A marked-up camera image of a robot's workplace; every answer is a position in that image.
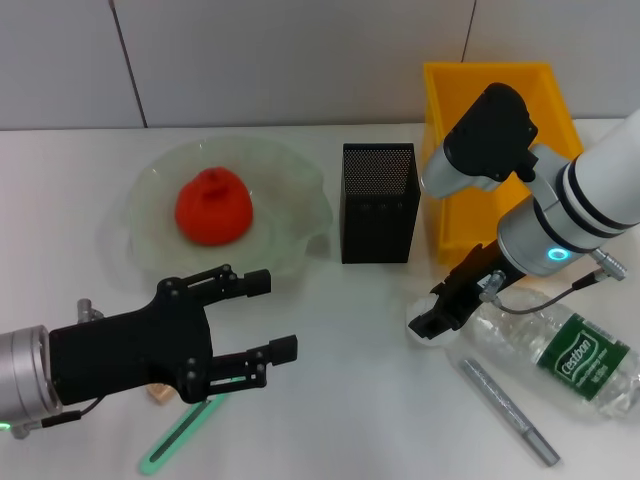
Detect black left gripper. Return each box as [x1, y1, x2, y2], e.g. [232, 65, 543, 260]
[48, 263, 300, 407]

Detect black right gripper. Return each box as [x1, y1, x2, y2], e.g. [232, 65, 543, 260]
[407, 238, 527, 342]

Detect clear green-label water bottle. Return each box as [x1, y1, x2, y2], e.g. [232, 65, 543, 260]
[447, 285, 640, 426]

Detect red tomato-shaped object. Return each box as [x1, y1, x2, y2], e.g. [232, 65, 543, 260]
[174, 168, 254, 247]

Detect silver grey pen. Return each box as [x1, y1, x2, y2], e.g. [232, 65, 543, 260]
[460, 358, 560, 467]

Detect tan eraser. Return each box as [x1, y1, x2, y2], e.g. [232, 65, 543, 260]
[146, 383, 177, 404]

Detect translucent wavy fruit plate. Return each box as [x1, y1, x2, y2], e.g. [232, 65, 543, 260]
[112, 137, 334, 294]

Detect green utility knife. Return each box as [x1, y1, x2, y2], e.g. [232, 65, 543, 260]
[137, 392, 235, 476]

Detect black mesh pen holder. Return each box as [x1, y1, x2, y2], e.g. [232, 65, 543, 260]
[340, 143, 421, 265]

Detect yellow plastic bin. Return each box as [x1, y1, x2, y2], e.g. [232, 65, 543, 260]
[422, 61, 585, 271]

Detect right arm cable with plug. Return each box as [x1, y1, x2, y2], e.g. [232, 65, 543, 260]
[478, 249, 629, 316]

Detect arm cable with plug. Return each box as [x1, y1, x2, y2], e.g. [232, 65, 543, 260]
[9, 397, 104, 441]
[478, 249, 629, 316]

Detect left arm cable with plug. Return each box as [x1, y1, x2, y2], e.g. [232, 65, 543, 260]
[9, 397, 104, 441]

